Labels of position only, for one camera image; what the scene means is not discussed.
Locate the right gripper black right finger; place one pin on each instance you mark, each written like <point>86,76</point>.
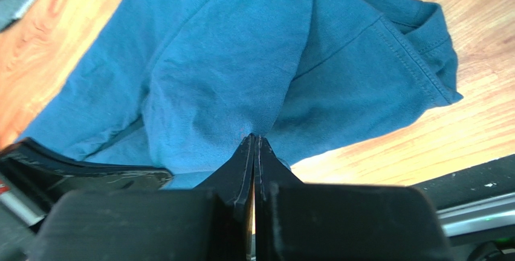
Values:
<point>298,221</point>

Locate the blue t shirt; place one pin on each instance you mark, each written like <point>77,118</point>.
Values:
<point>179,83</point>

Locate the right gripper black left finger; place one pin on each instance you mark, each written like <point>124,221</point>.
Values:
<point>209,222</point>

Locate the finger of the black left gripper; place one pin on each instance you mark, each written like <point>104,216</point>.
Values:
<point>39,176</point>

